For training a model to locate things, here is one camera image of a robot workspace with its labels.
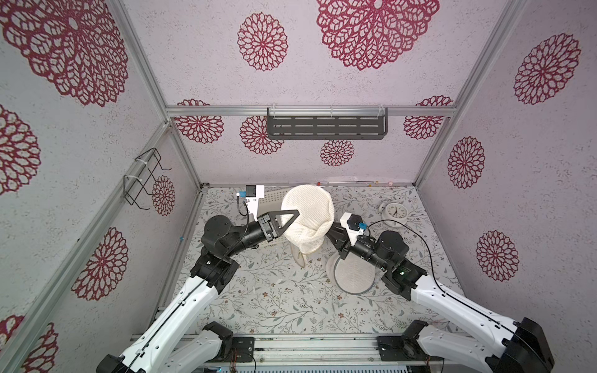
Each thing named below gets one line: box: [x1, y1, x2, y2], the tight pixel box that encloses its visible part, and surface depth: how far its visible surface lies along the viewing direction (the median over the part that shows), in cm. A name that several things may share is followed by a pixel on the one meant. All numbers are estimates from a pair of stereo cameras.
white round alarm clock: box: [377, 202, 409, 228], surface depth 106 cm
